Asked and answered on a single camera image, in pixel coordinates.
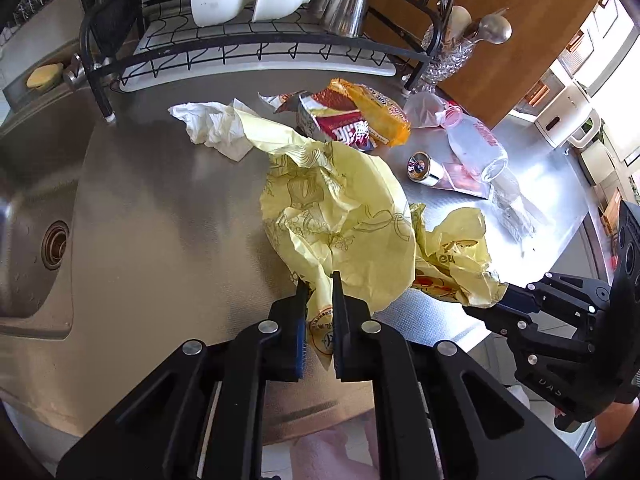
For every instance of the wooden cutting board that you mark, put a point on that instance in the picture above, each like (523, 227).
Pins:
(525, 35)

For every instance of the yellow sponge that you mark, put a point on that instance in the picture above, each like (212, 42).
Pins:
(44, 76)

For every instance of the white drip tray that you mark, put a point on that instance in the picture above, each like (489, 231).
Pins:
(300, 66)

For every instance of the metal faucet fitting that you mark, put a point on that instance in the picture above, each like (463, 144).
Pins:
(75, 72)

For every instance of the pink cloth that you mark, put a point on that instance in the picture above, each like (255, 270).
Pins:
(325, 455)

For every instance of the scaled glass vase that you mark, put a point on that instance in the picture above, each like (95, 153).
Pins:
(452, 55)

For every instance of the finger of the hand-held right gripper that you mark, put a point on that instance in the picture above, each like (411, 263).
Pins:
(565, 290)
(520, 330)

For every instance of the clear plastic bottle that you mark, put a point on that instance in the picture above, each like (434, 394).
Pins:
(475, 147)

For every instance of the white crumpled paper towel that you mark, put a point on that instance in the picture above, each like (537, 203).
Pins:
(210, 125)

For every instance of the clear zip bag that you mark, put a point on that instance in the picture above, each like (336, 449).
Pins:
(422, 110)

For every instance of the stainless steel sink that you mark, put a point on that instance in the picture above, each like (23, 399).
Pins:
(30, 185)

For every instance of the small yellow printed wrapper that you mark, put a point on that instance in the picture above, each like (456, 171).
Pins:
(460, 255)

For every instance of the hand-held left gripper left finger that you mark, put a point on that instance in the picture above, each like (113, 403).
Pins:
(300, 332)

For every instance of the small chrome cylinder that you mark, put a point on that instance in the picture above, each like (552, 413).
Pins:
(425, 169)

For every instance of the clear crinkled plastic wrapper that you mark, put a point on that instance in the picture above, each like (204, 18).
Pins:
(510, 205)

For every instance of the white kitchen appliance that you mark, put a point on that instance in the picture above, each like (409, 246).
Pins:
(565, 115)

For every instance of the pink foil sachet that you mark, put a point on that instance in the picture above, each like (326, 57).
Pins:
(462, 182)

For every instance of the metal spoon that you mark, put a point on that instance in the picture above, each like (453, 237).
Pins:
(495, 27)

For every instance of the red foil snack packet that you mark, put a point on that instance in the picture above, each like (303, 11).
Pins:
(345, 132)

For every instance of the orange snack packet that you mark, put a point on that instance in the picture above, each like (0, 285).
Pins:
(380, 112)

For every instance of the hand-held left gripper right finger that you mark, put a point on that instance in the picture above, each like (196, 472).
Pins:
(337, 332)

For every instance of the person's right forearm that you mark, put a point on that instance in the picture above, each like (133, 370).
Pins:
(620, 425)

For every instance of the black flat pan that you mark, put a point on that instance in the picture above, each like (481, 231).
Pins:
(110, 0)

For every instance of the large yellow paper wrapper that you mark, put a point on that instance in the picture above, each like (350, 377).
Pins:
(345, 195)

